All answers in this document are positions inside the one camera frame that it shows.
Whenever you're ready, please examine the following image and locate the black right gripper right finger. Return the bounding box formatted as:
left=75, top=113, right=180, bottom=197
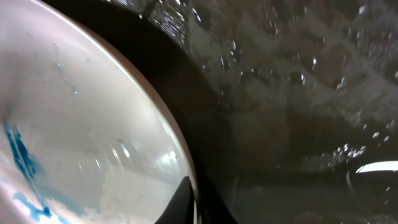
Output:
left=200, top=179, right=238, bottom=224

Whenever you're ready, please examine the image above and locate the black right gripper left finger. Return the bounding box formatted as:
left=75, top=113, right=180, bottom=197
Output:
left=155, top=176, right=195, bottom=224

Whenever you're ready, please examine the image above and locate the white plate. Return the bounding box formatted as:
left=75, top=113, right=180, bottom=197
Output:
left=1, top=1, right=201, bottom=223

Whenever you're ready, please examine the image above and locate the grey metal tray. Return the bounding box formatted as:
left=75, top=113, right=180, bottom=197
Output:
left=50, top=0, right=397, bottom=223

